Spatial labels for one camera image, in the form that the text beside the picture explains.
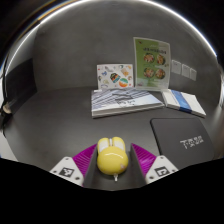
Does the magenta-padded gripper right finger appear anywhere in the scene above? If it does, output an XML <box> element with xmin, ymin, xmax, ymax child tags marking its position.
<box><xmin>129</xmin><ymin>143</ymin><xmax>179</xmax><ymax>186</ymax></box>

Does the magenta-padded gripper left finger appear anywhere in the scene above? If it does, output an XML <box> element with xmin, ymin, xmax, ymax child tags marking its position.
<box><xmin>49</xmin><ymin>143</ymin><xmax>100</xmax><ymax>189</ymax></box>

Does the yellow computer mouse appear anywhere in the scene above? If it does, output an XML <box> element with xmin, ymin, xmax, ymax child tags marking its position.
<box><xmin>96</xmin><ymin>135</ymin><xmax>130</xmax><ymax>183</ymax></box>

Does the black mouse pad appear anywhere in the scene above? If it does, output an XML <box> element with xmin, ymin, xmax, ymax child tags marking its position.
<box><xmin>149</xmin><ymin>117</ymin><xmax>216</xmax><ymax>169</ymax></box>

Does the white book with blue band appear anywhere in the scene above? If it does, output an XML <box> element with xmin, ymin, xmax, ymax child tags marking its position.
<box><xmin>161</xmin><ymin>88</ymin><xmax>207</xmax><ymax>118</ymax></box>

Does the grey cover book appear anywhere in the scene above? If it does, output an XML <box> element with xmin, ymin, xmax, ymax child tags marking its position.
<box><xmin>90</xmin><ymin>87</ymin><xmax>165</xmax><ymax>119</ymax></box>

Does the white sticker sheet card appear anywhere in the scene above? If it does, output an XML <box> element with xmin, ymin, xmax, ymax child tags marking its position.
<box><xmin>96</xmin><ymin>63</ymin><xmax>134</xmax><ymax>90</ymax></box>

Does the green menu sign stand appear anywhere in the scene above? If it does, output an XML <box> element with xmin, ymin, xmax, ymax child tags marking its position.
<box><xmin>133</xmin><ymin>36</ymin><xmax>172</xmax><ymax>92</ymax></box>

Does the white wall socket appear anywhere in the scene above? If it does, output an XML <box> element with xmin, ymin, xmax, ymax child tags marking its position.
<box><xmin>171</xmin><ymin>59</ymin><xmax>182</xmax><ymax>76</ymax></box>
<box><xmin>189</xmin><ymin>67</ymin><xmax>198</xmax><ymax>82</ymax></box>
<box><xmin>181</xmin><ymin>63</ymin><xmax>191</xmax><ymax>79</ymax></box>

